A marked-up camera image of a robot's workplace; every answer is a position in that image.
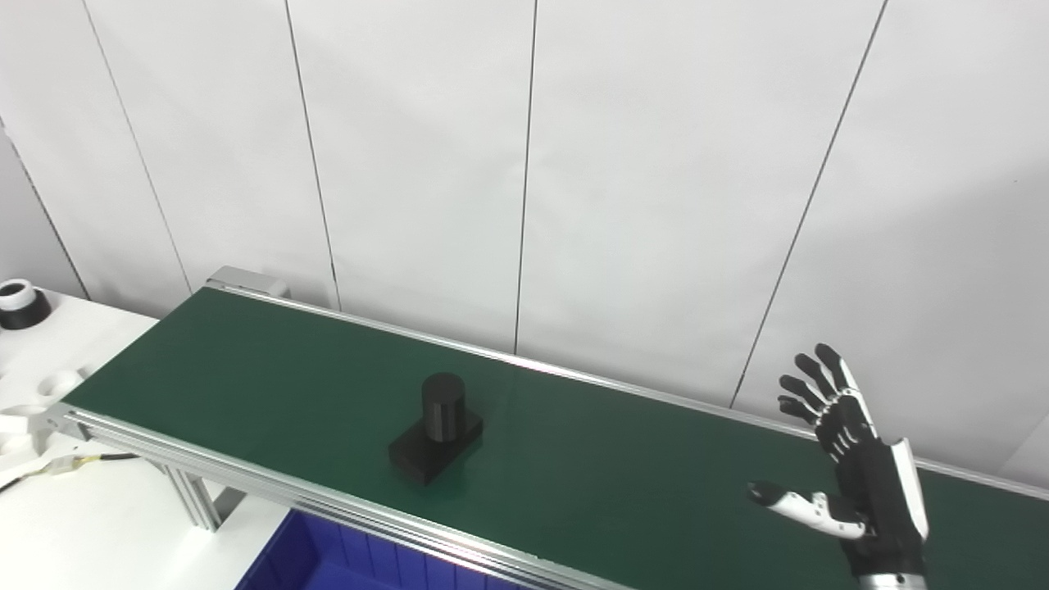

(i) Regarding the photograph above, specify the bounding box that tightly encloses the blue plastic bin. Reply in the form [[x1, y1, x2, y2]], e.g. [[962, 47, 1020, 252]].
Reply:
[[236, 508, 525, 590]]

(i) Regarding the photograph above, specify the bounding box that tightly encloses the aluminium conveyor leg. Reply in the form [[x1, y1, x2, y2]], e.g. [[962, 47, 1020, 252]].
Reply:
[[148, 459, 247, 532]]

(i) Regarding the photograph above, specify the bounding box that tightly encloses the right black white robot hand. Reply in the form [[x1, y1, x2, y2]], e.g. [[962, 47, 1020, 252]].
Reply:
[[747, 343, 931, 579]]

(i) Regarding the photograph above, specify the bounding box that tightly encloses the green conveyor belt aluminium frame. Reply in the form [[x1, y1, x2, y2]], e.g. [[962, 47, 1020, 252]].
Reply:
[[49, 266, 1049, 590]]

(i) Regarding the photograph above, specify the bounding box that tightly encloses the white block part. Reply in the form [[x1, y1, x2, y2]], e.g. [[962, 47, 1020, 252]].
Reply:
[[0, 404, 52, 456]]

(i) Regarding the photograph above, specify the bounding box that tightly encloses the black cable yellow connector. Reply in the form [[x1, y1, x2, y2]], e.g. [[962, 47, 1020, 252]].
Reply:
[[0, 452, 140, 492]]

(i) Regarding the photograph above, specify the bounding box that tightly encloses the black white ring part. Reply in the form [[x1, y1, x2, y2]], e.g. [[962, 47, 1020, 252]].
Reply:
[[0, 279, 52, 330]]

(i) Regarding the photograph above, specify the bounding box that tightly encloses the black cylinder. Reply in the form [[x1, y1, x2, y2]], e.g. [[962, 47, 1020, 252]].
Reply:
[[388, 373, 484, 486]]

